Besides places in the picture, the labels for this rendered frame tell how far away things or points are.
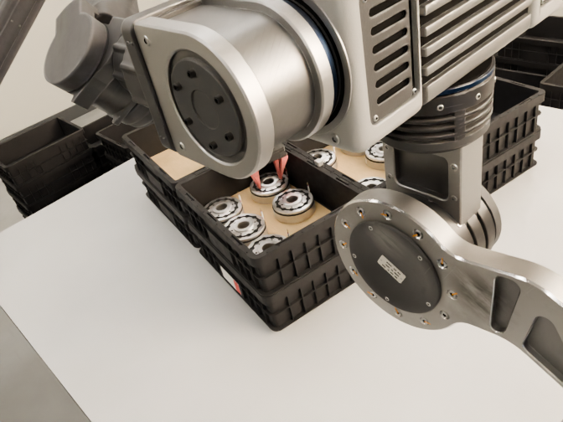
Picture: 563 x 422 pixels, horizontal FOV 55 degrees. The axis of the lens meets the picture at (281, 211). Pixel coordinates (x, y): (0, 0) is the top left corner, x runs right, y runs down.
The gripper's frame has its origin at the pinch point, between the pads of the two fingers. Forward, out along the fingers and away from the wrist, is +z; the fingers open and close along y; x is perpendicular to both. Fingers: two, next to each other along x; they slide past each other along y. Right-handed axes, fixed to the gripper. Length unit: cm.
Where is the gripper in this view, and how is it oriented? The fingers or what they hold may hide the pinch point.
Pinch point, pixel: (269, 180)
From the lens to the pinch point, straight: 139.9
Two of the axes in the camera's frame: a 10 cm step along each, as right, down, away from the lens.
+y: -8.6, 4.2, -2.9
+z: 2.1, 8.1, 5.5
